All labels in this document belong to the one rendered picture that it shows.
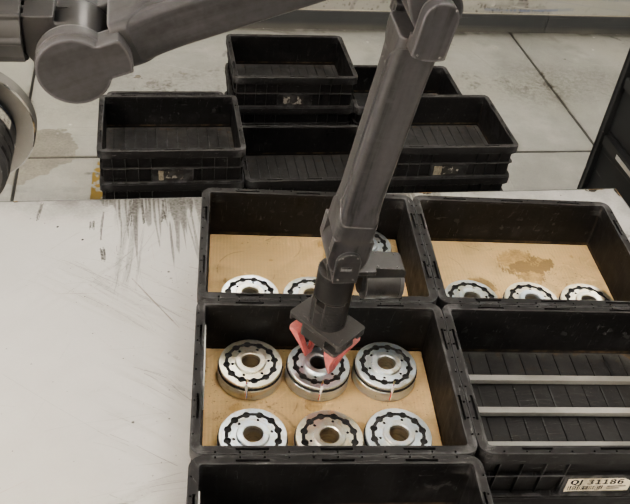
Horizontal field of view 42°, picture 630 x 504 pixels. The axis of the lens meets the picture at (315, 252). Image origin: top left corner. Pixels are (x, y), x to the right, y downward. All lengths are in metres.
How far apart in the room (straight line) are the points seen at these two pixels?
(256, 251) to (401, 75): 0.70
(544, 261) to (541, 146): 2.05
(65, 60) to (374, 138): 0.37
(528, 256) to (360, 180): 0.71
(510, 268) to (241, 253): 0.52
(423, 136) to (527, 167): 0.99
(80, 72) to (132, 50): 0.06
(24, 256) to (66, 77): 0.93
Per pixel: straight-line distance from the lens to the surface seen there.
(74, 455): 1.44
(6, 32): 0.90
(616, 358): 1.56
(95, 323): 1.63
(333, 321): 1.23
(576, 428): 1.42
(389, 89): 0.98
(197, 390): 1.20
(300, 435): 1.25
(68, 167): 3.26
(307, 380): 1.31
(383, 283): 1.20
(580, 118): 4.02
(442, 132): 2.69
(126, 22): 0.89
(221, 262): 1.55
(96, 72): 0.90
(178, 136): 2.52
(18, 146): 1.39
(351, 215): 1.08
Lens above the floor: 1.85
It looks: 40 degrees down
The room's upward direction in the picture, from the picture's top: 7 degrees clockwise
